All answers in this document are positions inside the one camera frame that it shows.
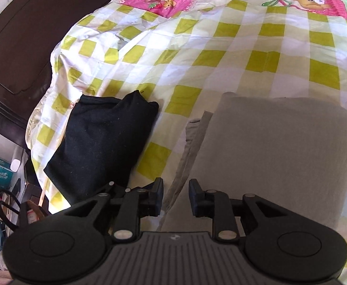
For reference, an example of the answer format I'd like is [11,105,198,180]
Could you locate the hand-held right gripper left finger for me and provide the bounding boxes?
[63,177,164,242]

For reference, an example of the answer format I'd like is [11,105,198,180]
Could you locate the black folded garment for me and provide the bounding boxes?
[43,90,160,207]

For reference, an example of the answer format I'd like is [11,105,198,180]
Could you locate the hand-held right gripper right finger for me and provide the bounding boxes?
[188,178,284,242]

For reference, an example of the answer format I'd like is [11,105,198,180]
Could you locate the black cable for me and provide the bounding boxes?
[0,189,24,233]

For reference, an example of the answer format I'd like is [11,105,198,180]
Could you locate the dark wooden headboard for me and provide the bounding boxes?
[0,0,146,144]

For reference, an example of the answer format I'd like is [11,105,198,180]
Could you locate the small white device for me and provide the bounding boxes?
[10,148,26,173]

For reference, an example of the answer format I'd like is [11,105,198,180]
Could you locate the printed checkered blanket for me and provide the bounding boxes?
[24,0,347,285]

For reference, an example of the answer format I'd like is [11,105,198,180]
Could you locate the light grey pants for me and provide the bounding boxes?
[157,91,347,233]

